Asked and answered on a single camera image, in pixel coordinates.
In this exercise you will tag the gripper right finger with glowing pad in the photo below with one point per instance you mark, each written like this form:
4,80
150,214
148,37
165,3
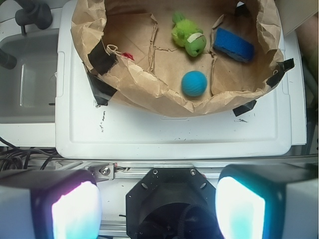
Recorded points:
273,201

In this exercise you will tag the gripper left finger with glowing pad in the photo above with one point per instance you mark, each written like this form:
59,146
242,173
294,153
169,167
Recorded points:
49,204

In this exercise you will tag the green plush animal toy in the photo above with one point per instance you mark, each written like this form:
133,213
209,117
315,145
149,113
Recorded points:
188,35

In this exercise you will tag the blue ribbed ball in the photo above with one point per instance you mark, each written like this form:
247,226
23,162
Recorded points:
194,83

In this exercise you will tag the blue sponge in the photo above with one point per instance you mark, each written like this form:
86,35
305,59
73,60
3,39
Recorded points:
234,46

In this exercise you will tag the red crumpled object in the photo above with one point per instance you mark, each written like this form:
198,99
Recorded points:
128,55

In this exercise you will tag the brown paper bag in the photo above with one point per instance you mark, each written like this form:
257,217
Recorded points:
104,29

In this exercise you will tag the aluminium rail with bracket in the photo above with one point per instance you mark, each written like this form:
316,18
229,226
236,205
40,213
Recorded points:
103,171

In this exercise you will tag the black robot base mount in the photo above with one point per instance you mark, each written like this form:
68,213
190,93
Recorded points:
172,203

